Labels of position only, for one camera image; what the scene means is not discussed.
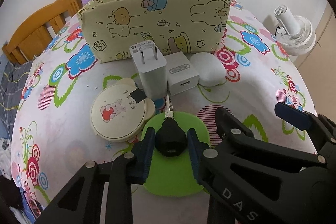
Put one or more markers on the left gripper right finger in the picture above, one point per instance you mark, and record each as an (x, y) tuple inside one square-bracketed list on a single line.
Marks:
[(217, 211)]

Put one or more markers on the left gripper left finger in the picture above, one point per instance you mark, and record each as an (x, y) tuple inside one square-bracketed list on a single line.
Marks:
[(80, 200)]

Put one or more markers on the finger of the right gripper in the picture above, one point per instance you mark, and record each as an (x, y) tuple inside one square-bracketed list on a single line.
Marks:
[(261, 182), (319, 128)]

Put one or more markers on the green silicone pad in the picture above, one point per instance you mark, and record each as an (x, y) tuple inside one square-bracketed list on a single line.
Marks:
[(173, 176)]

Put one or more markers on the white cube charger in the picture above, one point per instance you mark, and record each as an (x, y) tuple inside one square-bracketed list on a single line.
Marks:
[(181, 74)]

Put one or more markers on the white oval earbud case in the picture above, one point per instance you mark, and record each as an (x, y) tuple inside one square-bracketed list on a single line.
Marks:
[(210, 69)]

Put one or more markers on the round cream pocket mirror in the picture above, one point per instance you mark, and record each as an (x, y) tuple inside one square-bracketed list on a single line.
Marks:
[(120, 111)]

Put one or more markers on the white plug charger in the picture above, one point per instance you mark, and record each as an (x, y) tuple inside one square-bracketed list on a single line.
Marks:
[(151, 66)]

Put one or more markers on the white standing fan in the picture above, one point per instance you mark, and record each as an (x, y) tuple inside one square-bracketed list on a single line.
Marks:
[(297, 35)]

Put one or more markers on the grey plaid blanket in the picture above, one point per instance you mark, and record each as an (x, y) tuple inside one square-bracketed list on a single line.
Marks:
[(13, 79)]

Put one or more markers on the cartoon fabric storage box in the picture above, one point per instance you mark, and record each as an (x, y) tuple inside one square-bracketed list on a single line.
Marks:
[(111, 27)]

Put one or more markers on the wooden bed headboard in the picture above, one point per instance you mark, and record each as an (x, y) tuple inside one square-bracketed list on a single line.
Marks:
[(32, 37)]

